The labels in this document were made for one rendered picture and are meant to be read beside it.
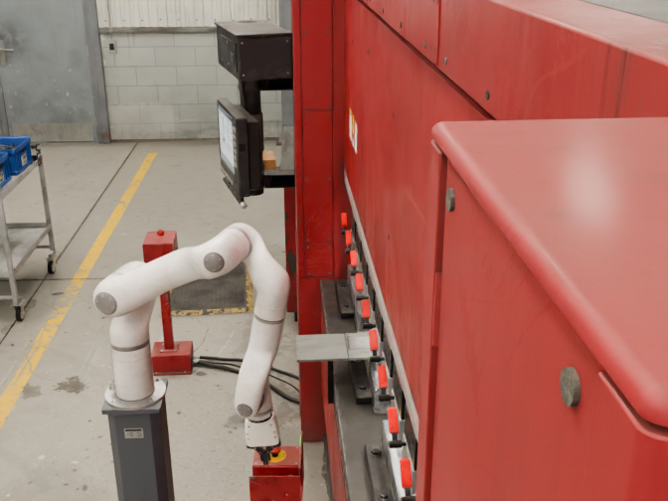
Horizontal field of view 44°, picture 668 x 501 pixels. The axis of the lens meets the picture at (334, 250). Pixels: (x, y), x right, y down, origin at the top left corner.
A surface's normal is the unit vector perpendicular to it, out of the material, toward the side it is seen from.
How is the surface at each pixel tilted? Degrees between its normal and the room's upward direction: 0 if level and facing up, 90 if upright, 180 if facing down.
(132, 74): 90
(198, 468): 0
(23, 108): 90
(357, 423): 0
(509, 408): 90
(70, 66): 90
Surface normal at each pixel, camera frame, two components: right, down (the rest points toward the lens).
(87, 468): 0.00, -0.93
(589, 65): -1.00, 0.03
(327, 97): 0.07, 0.37
